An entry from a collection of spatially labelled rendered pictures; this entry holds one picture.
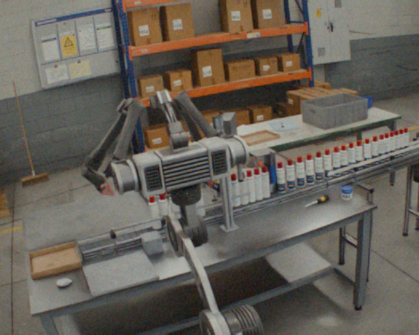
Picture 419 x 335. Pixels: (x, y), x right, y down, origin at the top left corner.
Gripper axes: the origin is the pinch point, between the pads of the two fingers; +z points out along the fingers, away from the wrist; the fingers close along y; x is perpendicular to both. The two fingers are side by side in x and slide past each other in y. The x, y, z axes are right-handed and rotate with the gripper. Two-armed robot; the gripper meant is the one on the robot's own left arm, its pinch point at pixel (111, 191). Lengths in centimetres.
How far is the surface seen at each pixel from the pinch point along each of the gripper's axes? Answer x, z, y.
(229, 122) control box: -70, 20, -18
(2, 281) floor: 153, 23, 144
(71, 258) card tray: 46.1, 6.2, 0.5
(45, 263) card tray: 59, -4, 2
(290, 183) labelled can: -71, 90, -1
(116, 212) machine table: 16, 30, 48
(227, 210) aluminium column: -33, 56, -16
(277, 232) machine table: -41, 79, -35
